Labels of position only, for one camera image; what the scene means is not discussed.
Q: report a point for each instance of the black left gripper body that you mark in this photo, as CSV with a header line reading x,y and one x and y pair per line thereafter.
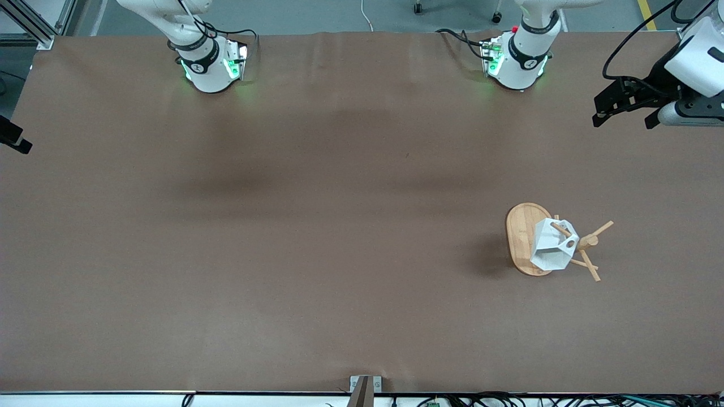
x,y
658,79

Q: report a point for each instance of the white faceted cup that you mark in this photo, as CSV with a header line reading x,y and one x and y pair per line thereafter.
x,y
551,254

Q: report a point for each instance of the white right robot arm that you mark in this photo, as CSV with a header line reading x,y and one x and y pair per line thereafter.
x,y
206,76

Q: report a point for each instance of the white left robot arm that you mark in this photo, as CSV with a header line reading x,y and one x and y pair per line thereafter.
x,y
517,70

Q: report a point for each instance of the wooden cup rack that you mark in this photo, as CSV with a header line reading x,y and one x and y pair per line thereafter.
x,y
520,237

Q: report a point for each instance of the brown table cover sheet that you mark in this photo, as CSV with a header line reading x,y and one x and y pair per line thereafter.
x,y
362,282

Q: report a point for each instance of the aluminium frame post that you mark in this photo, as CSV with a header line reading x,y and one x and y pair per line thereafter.
x,y
684,35
35,28

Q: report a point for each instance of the grey metal bracket plate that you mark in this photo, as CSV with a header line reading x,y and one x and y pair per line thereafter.
x,y
376,384

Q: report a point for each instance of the dark camera mount bar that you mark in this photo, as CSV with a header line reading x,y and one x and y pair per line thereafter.
x,y
361,397

